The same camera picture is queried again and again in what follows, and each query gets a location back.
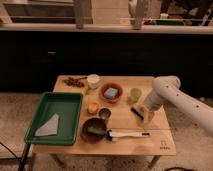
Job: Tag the wooden table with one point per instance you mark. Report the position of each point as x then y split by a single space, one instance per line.
159 143

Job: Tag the grey folded cloth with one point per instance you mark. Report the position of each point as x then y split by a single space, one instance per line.
50 127

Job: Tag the green item in bowl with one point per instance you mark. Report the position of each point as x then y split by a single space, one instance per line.
96 131

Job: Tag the green translucent cup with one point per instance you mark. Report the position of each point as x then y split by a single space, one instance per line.
135 94

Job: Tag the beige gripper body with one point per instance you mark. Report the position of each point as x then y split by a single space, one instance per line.
145 113

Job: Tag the brown dried item pile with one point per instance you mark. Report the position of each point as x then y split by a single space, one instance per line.
70 81

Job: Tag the small metal cup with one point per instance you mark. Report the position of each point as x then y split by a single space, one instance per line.
104 113

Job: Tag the white cup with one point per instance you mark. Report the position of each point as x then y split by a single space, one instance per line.
93 81

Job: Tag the dark brown bowl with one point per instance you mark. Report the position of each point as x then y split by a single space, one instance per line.
93 122

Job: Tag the green plastic tray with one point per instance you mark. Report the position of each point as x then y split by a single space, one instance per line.
68 107

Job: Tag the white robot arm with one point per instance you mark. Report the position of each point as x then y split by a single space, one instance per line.
168 88

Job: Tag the blue sponge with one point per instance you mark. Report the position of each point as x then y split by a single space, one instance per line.
110 93

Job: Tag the red brown bowl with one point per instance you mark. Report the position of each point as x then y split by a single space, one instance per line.
111 85

